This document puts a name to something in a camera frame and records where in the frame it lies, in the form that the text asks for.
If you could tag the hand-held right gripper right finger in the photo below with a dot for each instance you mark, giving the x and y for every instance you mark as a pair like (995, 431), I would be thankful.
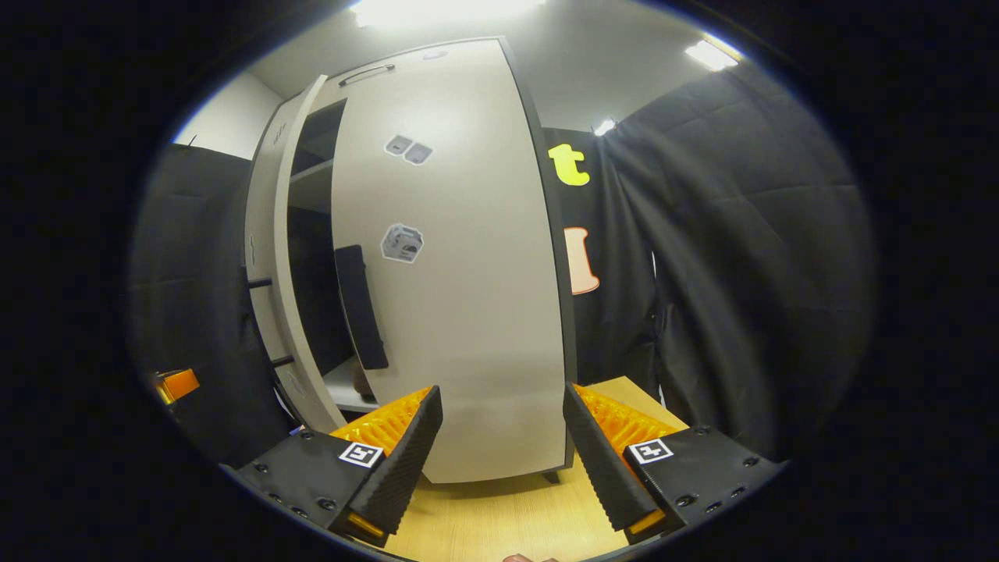
(597, 460)

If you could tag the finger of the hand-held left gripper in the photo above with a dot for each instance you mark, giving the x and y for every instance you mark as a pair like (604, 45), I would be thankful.
(181, 384)

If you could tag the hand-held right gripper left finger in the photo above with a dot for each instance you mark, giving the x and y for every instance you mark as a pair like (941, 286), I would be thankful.
(406, 460)

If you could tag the brown fuzzy shoe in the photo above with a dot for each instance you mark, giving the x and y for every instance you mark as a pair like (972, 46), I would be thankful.
(361, 381)

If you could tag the grey shoe cabinet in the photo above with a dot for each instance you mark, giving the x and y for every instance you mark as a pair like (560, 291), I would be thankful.
(312, 203)

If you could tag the black backdrop cloth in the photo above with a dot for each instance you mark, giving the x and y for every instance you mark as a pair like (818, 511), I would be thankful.
(741, 257)

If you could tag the ceiling light panel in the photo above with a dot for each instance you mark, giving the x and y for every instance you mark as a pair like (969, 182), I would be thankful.
(445, 9)
(604, 127)
(710, 55)

